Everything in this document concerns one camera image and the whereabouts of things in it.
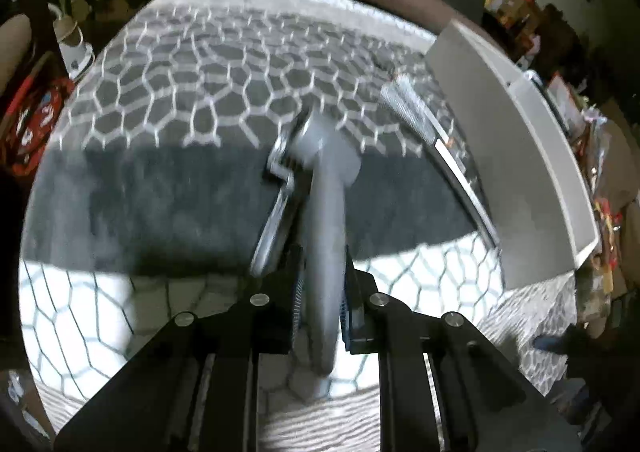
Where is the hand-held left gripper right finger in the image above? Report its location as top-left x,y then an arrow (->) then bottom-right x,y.
340,261 -> 583,452

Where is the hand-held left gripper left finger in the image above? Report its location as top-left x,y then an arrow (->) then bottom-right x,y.
55,247 -> 306,452

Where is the silver metal tool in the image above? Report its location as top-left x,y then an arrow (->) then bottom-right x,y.
249,116 -> 312,279

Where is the white box container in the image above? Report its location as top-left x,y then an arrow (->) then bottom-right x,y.
425,17 -> 601,291

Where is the honeycomb patterned blanket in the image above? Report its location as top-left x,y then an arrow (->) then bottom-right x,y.
19,0 -> 591,433

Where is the pile of colourful packets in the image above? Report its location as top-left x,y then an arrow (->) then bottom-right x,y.
482,0 -> 633,333

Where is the red printed bag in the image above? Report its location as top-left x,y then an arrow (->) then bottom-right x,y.
0,52 -> 76,178

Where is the silver ribbed-handle utensil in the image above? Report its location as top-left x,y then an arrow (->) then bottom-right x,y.
379,74 -> 502,249

